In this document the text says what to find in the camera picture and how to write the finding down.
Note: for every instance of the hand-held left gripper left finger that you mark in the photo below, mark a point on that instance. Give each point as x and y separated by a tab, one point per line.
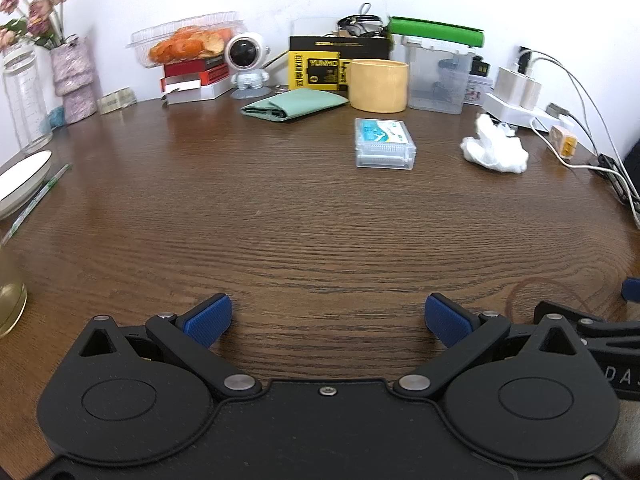
210	317

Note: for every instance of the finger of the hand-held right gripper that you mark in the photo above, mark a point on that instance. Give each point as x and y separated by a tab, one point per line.
632	291
610	330

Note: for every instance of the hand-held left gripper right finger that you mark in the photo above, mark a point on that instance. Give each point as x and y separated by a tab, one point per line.
447	317

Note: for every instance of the white tissue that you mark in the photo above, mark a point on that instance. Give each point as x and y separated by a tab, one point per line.
495	150

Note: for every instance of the clear dental floss box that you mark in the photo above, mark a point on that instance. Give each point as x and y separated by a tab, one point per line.
384	141

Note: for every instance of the clear plastic storage container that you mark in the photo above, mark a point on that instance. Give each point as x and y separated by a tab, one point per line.
437	82

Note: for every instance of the black folding phone stand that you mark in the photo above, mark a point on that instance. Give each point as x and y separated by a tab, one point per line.
611	175

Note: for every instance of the white and yellow cube adapter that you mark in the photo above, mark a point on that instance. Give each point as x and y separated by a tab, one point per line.
564	141

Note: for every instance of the glass with yellow liquid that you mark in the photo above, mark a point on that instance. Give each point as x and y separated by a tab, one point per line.
10	300

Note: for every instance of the white power strip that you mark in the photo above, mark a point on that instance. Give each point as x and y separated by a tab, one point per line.
505	110

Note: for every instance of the small white charger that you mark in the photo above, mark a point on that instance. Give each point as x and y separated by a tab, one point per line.
531	92

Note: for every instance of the small printed tin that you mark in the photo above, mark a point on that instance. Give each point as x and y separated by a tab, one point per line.
477	91

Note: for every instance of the folded green cloth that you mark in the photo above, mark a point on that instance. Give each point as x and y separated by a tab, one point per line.
295	104

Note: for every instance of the white bowl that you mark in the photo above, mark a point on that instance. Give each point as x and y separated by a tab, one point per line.
22	182

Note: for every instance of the red and white box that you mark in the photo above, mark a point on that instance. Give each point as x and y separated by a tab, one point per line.
197	85

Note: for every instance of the small clear tape roll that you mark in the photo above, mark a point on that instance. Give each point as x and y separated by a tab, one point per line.
116	100

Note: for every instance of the large white charger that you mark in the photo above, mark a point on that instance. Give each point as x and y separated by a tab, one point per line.
509	84

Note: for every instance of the yellow cup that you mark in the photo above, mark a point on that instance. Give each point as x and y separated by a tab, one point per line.
378	86

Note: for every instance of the small blue object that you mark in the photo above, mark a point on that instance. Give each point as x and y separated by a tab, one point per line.
56	117

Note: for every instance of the white astronaut figure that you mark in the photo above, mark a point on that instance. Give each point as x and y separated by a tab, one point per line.
247	67

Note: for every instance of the small black box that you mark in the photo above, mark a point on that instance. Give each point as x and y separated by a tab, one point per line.
481	66

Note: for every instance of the black and yellow box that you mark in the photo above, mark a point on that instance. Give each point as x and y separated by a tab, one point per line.
320	67

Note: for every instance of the textured pink vase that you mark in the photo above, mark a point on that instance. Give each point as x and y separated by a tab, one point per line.
74	80

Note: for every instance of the clear clamshell with orange food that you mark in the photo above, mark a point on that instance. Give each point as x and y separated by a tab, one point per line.
187	42

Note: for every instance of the tall glass jar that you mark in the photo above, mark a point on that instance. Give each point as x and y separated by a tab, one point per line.
27	100

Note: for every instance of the green cylindrical roll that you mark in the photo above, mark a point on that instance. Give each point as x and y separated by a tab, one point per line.
437	31

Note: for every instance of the pink artificial flowers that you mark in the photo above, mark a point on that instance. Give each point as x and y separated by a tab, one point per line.
40	10

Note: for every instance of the black wall plug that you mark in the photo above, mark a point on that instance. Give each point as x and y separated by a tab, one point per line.
524	62

